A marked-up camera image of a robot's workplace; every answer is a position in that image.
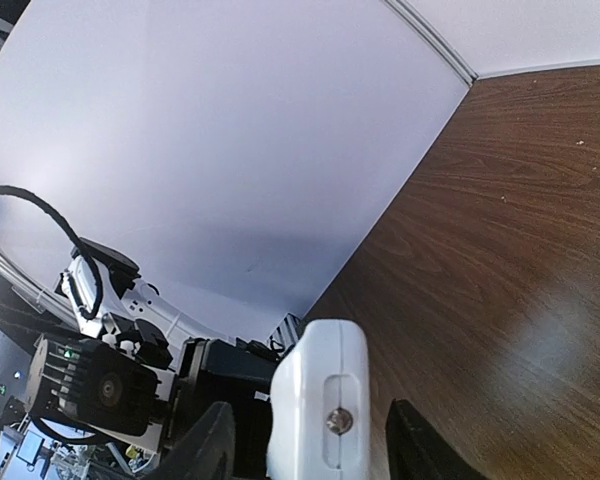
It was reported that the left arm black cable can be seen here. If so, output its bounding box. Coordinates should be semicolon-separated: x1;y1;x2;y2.
0;184;106;321

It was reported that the left aluminium corner post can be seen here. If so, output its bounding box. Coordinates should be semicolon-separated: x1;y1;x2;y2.
383;0;478;87

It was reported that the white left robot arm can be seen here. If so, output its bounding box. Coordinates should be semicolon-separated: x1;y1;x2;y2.
27;238;280;455

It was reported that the white remote control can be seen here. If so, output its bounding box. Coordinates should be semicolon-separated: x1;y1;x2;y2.
266;319;371;479

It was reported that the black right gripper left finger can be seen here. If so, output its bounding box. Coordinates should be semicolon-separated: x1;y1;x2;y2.
152;402;235;480

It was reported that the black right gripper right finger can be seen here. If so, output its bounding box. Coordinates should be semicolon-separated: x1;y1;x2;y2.
385;399;486;480

